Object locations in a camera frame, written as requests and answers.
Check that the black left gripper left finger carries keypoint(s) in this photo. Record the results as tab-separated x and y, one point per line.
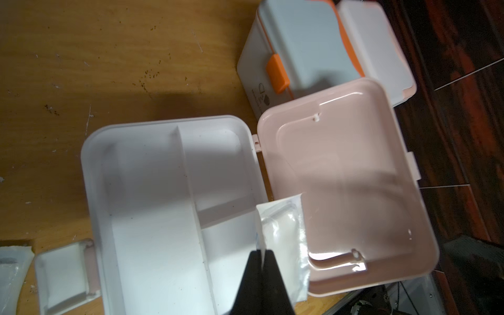
249	296

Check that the white orange handled box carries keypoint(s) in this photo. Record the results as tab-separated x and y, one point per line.
294	49

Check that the gauze clear packet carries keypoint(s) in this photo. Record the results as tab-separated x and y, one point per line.
67	277
281	229

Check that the white pink first aid box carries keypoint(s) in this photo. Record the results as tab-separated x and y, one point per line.
377	48

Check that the pink medicine chest box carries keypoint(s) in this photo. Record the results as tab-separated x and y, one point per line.
172	203

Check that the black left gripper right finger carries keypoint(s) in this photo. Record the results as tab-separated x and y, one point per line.
275	299

